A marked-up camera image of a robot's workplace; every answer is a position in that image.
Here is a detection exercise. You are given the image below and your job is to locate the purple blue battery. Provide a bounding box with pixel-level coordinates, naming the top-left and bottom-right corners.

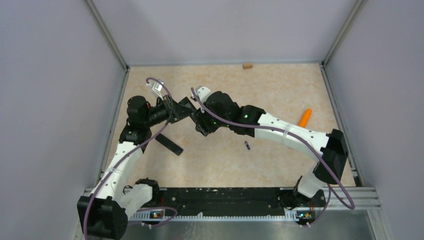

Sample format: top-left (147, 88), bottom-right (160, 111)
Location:
top-left (244, 141), bottom-right (251, 150)

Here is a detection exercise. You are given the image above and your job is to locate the orange toy microphone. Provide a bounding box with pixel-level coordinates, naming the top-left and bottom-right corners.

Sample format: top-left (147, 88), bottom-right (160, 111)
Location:
top-left (298, 108), bottom-right (312, 128)

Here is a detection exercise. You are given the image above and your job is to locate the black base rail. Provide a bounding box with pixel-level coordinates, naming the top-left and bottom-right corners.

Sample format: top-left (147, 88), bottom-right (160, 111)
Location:
top-left (148, 187), bottom-right (294, 217)

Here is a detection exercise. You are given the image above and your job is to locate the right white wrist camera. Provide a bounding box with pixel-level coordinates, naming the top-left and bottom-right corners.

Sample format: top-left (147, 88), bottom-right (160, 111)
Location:
top-left (193, 86), bottom-right (213, 102)

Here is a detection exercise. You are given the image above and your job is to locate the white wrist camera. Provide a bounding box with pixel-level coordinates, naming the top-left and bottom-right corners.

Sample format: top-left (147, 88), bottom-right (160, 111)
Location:
top-left (193, 86), bottom-right (213, 102)
top-left (146, 79), bottom-right (164, 100)

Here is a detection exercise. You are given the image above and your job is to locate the brown wooden block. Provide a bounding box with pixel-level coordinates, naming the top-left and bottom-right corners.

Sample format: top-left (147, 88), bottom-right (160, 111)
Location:
top-left (242, 62), bottom-right (254, 70)

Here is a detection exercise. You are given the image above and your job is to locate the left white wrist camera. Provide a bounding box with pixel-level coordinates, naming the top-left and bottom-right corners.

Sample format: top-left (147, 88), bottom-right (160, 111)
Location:
top-left (146, 79), bottom-right (164, 100)

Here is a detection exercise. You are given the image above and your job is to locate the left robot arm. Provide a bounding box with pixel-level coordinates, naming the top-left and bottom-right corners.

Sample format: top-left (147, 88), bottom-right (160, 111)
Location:
top-left (77, 95), bottom-right (196, 240)

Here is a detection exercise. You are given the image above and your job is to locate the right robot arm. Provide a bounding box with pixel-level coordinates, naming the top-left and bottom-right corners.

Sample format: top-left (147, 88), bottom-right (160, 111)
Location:
top-left (190, 86), bottom-right (352, 206)

